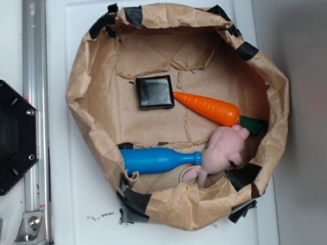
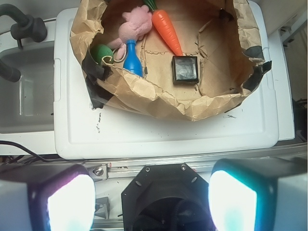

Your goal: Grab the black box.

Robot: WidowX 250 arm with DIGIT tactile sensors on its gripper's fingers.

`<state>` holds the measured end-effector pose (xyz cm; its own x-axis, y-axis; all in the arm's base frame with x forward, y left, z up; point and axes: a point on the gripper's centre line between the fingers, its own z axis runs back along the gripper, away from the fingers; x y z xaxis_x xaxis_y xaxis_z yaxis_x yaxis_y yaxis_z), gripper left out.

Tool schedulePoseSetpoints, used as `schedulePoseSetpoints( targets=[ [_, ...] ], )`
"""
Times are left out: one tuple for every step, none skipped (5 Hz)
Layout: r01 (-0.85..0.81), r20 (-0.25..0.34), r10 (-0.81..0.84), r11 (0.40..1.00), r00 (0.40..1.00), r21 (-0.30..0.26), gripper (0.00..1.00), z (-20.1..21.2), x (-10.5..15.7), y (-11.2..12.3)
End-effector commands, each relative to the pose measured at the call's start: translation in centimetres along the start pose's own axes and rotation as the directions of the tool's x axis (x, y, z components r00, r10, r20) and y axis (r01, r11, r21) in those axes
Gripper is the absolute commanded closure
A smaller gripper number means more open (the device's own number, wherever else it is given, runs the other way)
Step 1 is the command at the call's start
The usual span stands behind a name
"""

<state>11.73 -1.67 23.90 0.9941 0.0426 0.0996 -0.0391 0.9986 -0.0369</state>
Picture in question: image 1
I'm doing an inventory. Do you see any black box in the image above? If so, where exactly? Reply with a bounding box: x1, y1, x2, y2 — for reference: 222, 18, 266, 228
135, 75, 175, 110

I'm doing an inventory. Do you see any blue plastic bottle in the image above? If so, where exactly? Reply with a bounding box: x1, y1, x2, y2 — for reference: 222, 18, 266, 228
120, 148, 201, 175

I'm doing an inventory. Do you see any orange toy carrot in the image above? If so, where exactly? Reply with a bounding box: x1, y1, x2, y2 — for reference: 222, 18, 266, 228
173, 92, 264, 135

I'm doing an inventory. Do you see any pink plush toy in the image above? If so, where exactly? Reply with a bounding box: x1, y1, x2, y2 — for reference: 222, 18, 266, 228
179, 124, 250, 188

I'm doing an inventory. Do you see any brown paper bag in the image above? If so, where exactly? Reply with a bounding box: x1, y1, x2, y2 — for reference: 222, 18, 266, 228
66, 3, 289, 230

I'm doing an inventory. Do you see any white tray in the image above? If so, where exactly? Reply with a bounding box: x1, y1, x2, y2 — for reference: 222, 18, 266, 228
45, 1, 279, 244

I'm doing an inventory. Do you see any aluminium rail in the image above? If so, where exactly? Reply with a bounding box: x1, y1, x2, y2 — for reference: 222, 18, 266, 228
22, 1, 51, 212

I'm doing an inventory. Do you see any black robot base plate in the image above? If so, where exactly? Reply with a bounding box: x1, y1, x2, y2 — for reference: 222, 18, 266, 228
1, 80, 38, 196

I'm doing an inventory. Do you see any metal corner bracket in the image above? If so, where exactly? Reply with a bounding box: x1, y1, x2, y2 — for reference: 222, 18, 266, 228
13, 211, 49, 245

